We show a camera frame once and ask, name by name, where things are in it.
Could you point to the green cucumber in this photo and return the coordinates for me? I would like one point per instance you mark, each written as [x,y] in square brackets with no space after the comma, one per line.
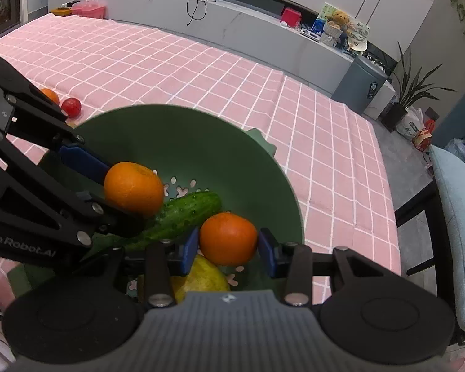
[186,209]

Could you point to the grey marble tv console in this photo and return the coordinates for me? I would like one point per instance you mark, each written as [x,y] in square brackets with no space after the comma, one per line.
[255,35]

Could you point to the potted snake plant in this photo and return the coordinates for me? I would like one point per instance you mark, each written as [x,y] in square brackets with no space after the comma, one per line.
[409,85]

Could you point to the orange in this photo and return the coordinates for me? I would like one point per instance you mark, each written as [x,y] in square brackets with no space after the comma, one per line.
[133,188]
[228,238]
[51,96]

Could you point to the green colander bowl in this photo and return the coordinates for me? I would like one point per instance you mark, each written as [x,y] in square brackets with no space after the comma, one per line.
[201,151]

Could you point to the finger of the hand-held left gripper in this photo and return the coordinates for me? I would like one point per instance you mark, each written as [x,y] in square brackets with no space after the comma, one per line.
[85,162]
[112,221]

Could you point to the red bag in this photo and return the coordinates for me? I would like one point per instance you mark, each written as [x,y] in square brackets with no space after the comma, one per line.
[424,135]

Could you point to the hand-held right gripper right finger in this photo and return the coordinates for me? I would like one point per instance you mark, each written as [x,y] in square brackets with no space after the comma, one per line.
[269,254]

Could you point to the red tomato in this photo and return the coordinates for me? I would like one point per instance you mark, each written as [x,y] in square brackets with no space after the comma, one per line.
[71,107]

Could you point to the red box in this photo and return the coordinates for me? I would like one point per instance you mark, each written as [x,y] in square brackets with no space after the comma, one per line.
[290,17]

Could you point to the yellow-green mango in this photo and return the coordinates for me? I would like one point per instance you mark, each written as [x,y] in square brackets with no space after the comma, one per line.
[205,279]

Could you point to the light blue chair cushion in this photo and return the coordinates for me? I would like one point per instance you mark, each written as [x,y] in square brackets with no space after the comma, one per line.
[459,232]

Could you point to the landscape picture board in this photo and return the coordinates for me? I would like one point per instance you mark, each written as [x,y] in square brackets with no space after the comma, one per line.
[358,31]

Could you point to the grey trash bin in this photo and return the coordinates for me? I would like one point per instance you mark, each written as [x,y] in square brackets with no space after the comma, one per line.
[358,83]

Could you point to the dark wooden chair frame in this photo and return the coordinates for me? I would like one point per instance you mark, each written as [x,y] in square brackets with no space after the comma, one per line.
[426,205]

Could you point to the brown teddy bear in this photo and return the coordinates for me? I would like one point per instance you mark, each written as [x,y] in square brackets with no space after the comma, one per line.
[339,20]

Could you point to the orange box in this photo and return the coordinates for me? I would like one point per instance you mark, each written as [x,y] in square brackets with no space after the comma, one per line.
[60,11]

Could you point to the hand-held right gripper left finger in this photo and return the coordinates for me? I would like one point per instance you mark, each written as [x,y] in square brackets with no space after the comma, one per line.
[190,254]

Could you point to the pink plastic container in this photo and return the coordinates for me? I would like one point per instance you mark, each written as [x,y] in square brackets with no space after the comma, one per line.
[89,8]

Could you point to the clear water jug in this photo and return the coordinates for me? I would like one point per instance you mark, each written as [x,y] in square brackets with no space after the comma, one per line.
[459,150]

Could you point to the pink checkered tablecloth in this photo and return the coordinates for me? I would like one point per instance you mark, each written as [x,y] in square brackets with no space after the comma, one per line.
[217,77]

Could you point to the white plastic bag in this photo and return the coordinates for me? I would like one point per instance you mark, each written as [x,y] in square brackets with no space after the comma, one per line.
[409,124]

